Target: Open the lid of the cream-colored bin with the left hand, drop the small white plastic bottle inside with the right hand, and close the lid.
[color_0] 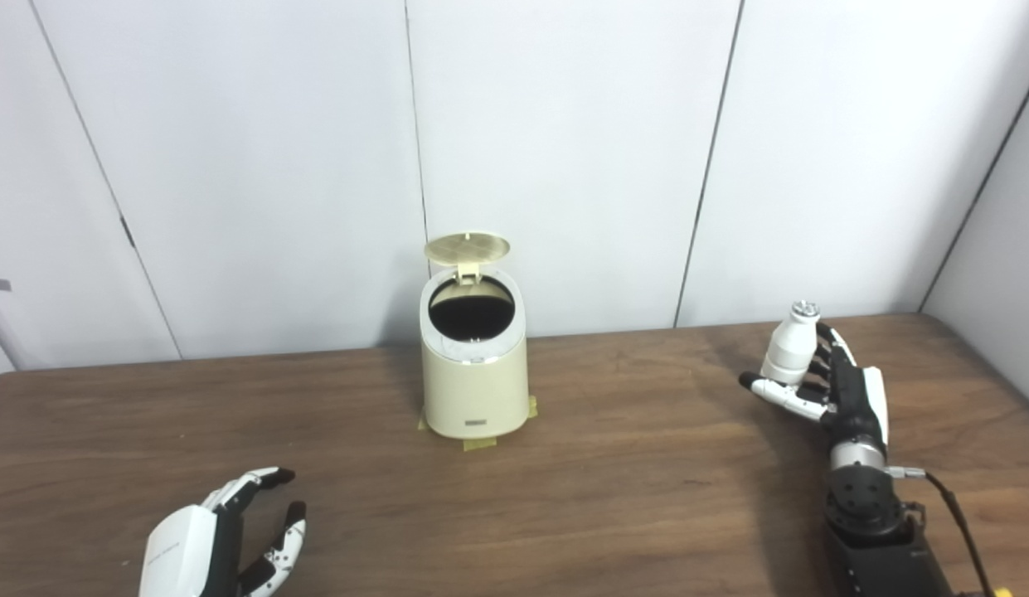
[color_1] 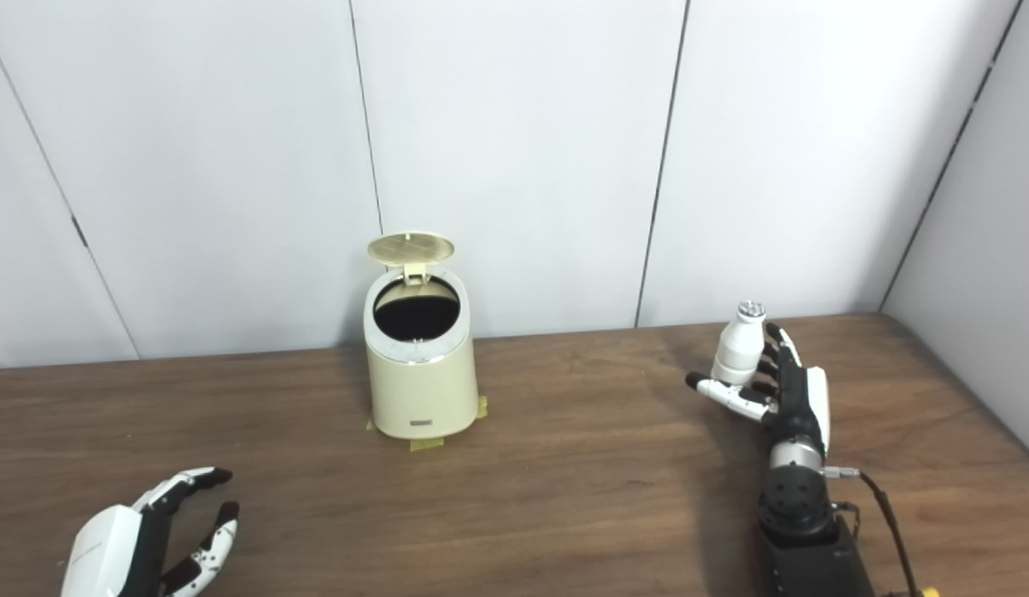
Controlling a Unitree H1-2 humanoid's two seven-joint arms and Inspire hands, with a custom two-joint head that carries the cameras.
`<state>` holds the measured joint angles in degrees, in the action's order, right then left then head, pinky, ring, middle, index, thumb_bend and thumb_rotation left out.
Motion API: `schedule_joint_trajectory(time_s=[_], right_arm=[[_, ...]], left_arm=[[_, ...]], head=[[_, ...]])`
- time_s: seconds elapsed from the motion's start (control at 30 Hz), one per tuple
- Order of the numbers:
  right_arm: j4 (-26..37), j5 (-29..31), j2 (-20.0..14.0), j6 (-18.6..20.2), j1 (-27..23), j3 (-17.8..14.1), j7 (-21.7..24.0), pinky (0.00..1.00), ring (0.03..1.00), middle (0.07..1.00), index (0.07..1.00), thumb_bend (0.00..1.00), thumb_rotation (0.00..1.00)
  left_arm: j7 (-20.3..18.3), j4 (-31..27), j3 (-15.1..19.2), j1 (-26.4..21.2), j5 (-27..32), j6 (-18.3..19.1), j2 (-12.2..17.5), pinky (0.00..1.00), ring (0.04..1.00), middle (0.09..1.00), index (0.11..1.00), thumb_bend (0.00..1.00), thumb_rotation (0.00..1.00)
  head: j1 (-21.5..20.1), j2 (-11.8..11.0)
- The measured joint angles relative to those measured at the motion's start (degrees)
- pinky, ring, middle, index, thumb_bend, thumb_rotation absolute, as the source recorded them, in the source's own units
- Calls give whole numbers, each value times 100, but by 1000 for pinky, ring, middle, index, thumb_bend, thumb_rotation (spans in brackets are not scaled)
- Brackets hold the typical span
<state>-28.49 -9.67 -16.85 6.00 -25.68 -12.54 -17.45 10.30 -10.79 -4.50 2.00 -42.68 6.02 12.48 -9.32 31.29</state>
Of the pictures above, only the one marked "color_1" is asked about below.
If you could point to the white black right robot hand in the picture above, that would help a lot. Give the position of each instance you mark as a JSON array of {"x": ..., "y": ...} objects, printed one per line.
[{"x": 800, "y": 406}]

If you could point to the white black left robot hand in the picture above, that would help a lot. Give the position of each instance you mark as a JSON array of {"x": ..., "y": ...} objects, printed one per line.
[{"x": 108, "y": 555}]

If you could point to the small white plastic bottle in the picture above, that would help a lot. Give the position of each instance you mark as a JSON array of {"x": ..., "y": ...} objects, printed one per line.
[{"x": 738, "y": 348}]

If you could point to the cream-colored lidded bin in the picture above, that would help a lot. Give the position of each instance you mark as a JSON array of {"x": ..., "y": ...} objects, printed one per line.
[{"x": 419, "y": 394}]

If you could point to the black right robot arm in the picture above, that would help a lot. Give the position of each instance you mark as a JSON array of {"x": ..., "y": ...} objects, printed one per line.
[{"x": 800, "y": 522}]

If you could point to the long yellow tape piece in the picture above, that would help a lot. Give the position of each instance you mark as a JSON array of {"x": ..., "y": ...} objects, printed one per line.
[{"x": 427, "y": 444}]

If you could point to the black wall panel clip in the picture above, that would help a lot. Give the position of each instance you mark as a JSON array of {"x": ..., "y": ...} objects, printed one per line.
[{"x": 80, "y": 232}]

